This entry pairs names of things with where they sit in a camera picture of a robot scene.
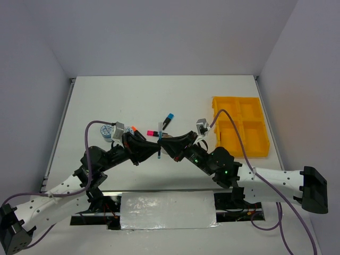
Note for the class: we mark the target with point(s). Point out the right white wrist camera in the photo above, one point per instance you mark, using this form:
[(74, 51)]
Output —
[(203, 129)]

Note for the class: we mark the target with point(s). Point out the clear tape roll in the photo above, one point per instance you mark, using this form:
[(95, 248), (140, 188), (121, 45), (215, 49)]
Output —
[(163, 151)]

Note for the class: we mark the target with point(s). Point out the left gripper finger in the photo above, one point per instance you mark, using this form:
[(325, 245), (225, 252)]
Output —
[(138, 144), (142, 155)]

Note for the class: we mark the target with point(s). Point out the pink highlighter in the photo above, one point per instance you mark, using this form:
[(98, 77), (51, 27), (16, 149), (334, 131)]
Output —
[(152, 133)]

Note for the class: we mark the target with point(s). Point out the blue paint jar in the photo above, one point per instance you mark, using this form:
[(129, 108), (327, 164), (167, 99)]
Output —
[(129, 129), (106, 131)]

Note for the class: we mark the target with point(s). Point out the orange highlighter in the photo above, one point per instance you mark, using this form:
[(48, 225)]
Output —
[(137, 133)]

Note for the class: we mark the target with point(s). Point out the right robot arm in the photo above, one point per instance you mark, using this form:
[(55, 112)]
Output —
[(306, 188)]

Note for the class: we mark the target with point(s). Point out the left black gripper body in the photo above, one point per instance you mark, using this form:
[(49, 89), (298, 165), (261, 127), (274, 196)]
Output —
[(119, 154)]

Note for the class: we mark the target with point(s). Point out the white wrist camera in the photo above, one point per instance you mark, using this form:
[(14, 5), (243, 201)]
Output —
[(117, 133), (203, 129)]

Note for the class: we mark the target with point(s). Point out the blue pen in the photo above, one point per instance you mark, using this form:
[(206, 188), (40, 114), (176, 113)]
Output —
[(159, 151)]

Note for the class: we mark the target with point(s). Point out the blue highlighter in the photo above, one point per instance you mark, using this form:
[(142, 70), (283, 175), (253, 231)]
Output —
[(167, 120)]

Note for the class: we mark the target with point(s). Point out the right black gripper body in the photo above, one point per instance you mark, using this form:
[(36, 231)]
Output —
[(197, 155)]

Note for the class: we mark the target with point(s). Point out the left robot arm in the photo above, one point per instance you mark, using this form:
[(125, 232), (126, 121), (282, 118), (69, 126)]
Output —
[(78, 193)]

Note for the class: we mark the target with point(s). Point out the yellow compartment bin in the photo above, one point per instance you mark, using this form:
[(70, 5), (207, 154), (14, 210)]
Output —
[(248, 117)]

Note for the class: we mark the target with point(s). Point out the blue paint jar left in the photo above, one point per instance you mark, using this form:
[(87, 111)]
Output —
[(106, 131)]

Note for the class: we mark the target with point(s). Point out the clear blue pen cap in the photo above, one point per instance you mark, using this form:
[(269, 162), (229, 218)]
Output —
[(160, 130)]

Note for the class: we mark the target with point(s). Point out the blue paint jar right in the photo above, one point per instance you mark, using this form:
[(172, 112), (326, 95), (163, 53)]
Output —
[(129, 129)]

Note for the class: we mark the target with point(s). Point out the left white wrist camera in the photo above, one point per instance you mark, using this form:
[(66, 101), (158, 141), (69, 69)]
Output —
[(117, 133)]

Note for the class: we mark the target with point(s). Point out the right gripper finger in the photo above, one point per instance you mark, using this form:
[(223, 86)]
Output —
[(180, 141), (176, 152)]

